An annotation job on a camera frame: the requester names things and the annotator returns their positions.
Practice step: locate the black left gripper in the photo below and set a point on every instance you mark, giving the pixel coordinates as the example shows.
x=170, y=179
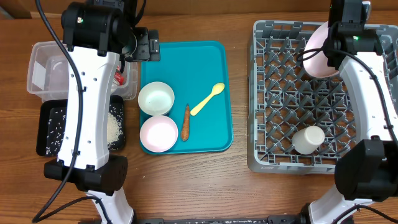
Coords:
x=148, y=45

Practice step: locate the red wrapper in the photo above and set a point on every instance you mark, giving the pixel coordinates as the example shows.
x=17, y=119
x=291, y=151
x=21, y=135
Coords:
x=118, y=77

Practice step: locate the cream white bowl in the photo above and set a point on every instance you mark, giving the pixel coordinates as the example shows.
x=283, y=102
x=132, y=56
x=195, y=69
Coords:
x=156, y=98

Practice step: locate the pink white bowl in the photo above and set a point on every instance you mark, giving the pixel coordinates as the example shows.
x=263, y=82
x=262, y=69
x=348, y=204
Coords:
x=158, y=133

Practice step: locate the white rice pile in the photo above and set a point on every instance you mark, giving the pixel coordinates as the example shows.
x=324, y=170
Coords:
x=56, y=125

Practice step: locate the white round plate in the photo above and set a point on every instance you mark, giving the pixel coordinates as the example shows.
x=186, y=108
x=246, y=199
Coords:
x=317, y=65

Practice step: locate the white plastic cup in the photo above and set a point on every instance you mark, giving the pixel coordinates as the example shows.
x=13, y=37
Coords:
x=307, y=140

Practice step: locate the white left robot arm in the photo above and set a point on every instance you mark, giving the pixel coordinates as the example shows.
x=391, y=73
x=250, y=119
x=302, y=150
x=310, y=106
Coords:
x=99, y=37

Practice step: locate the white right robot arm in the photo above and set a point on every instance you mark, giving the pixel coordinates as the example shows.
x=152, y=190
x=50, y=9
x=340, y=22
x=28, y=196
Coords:
x=367, y=173

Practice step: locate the black waste tray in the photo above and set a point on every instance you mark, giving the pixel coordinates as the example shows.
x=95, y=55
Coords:
x=44, y=118

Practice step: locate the teal plastic tray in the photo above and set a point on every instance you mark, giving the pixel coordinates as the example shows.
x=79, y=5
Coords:
x=191, y=69

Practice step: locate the yellow plastic spoon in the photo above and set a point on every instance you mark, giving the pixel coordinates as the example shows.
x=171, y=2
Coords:
x=216, y=90

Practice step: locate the orange carrot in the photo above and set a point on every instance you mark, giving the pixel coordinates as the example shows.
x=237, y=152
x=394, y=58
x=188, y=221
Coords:
x=185, y=132

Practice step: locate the clear plastic bin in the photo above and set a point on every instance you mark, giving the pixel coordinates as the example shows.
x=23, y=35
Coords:
x=47, y=75

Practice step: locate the grey dish rack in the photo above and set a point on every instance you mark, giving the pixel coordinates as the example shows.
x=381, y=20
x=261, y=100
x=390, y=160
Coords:
x=284, y=98

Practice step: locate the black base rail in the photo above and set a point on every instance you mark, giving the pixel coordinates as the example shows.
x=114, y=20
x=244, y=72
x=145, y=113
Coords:
x=300, y=218

